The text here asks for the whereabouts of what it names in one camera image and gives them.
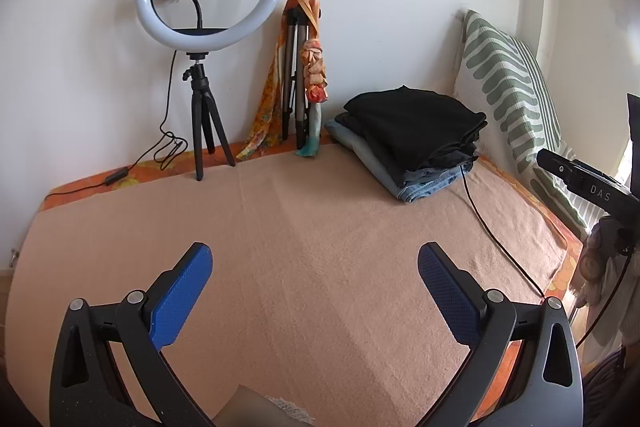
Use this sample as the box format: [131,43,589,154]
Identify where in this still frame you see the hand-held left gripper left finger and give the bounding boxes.
[49,243,221,427]

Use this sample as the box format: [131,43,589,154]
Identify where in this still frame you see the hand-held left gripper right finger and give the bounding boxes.
[417,242,585,427]

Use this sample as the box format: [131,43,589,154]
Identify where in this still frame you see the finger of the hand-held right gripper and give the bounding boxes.
[537,149,583,188]
[626,93,640,134]

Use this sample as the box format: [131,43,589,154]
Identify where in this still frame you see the person's right hand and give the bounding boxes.
[575,232,613,308]

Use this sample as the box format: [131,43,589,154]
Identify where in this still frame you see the green striped white pillow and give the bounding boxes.
[452,9,591,238]

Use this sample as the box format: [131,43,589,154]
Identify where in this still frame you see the folded blue jeans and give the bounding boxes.
[325,119,477,204]

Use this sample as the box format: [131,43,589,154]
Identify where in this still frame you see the black folded garment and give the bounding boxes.
[336,111,481,165]

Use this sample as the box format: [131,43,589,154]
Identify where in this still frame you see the beige blanket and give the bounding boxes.
[5,142,576,427]

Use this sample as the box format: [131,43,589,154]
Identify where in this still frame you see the black mini tripod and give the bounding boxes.
[181,52,237,182]

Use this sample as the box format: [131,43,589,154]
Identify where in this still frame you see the folded tripod with orange scarf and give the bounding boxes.
[236,0,326,162]

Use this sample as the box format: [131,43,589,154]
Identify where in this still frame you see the knotted peach and teal scarf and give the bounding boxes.
[296,39,331,158]

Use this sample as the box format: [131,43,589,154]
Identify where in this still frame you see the silver folded tripod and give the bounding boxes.
[281,0,313,150]

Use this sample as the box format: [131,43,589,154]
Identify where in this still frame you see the thin black cable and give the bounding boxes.
[457,164,631,350]

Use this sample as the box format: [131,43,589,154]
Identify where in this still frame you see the black ring light cable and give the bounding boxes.
[47,52,190,198]

